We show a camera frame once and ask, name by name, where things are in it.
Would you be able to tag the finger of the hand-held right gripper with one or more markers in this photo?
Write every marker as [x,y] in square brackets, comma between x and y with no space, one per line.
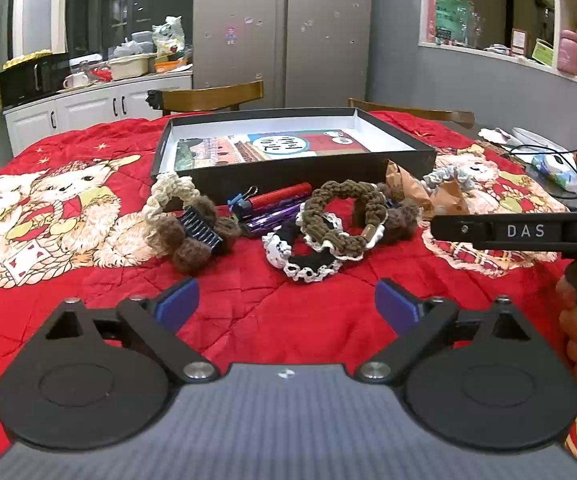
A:
[456,229]

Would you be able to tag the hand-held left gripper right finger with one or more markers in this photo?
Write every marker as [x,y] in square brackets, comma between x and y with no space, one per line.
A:
[396,305]

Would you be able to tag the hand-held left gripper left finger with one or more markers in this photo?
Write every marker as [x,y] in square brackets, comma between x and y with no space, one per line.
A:
[178,305]

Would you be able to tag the brown fuzzy ribbed claw clip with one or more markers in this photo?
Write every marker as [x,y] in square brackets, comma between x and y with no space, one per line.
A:
[188,257]

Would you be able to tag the brown fuzzy hair clip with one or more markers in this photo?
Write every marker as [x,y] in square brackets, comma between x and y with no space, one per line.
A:
[401,225]

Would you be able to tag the pale blue frilly scrunchie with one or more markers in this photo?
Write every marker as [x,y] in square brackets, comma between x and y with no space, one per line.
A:
[438,176]

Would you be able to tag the black scrunchie with white lace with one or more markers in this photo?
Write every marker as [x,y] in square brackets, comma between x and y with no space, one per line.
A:
[313,262]

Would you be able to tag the cream crochet scrunchie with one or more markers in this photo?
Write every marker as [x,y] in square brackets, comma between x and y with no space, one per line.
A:
[161,195]

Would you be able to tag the blue binder clip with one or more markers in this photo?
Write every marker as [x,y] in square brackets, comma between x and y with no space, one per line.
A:
[238,206]

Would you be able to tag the purple foil candy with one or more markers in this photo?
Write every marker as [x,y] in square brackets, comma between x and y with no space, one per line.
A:
[268,220]

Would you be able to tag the olive brown crochet scrunchie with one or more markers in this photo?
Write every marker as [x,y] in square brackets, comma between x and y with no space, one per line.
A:
[328,192]

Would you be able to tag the red foil bar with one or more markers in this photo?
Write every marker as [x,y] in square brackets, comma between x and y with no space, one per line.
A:
[278,195]

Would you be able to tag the shallow black cardboard box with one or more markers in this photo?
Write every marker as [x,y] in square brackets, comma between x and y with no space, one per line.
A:
[293,172]

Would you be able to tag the tissue packet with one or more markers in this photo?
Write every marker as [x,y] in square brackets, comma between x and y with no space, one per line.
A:
[555,167]

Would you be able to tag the red bear printed blanket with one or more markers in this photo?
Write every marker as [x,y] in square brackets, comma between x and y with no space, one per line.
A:
[93,290]

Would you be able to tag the white dish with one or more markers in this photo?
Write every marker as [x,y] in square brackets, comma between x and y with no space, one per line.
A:
[538,137]

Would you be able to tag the wooden chair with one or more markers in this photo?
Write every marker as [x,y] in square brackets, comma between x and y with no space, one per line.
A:
[208,94]
[418,115]

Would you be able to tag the green box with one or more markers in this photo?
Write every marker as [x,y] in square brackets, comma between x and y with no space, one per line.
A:
[542,54]

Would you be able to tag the white kitchen cabinet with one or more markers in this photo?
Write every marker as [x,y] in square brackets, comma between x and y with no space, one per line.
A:
[83,107]

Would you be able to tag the orange food container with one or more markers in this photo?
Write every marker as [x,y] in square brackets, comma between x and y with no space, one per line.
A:
[171,66]

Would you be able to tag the beige plastic basin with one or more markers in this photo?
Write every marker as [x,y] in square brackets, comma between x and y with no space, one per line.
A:
[128,67]

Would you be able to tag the red plastic item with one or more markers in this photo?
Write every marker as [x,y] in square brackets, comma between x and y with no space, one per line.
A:
[101,75]

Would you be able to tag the white mug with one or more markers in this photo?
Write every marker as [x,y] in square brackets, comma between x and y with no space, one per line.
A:
[74,80]

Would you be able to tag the silver refrigerator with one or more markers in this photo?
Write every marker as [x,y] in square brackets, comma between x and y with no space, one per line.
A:
[288,45]

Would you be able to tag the grey plastic bag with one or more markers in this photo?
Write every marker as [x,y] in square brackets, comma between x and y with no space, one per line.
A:
[128,47]

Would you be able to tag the white green snack bag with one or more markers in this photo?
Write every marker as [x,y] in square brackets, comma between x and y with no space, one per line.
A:
[167,37]

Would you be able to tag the black microwave oven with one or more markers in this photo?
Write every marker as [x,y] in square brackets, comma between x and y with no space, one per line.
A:
[28,82]

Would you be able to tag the girl sticker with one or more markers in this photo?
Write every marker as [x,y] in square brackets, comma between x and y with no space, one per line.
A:
[231,34]

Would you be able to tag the tray of yellow sweets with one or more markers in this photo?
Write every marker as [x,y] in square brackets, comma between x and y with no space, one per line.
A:
[26,58]

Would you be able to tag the dark kitchen window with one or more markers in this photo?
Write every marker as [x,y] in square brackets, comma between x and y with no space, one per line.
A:
[118,0]

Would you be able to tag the small picture frame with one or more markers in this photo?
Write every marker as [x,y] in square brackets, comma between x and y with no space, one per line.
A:
[518,42]

